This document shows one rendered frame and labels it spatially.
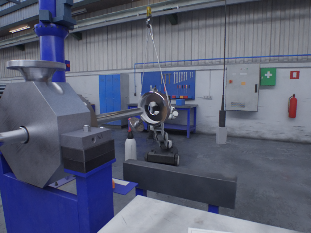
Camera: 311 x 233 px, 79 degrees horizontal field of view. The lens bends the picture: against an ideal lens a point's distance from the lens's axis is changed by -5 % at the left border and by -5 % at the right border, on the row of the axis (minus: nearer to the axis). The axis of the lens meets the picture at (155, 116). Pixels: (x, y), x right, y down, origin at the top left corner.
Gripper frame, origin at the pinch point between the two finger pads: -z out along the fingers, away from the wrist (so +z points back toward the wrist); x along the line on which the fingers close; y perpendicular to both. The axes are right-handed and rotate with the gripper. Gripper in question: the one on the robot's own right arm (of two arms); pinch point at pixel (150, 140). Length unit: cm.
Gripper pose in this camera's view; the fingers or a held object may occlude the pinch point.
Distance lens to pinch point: 341.5
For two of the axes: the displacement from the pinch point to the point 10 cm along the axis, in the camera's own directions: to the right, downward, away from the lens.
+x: -9.6, -0.9, -2.7
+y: 2.4, 2.6, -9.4
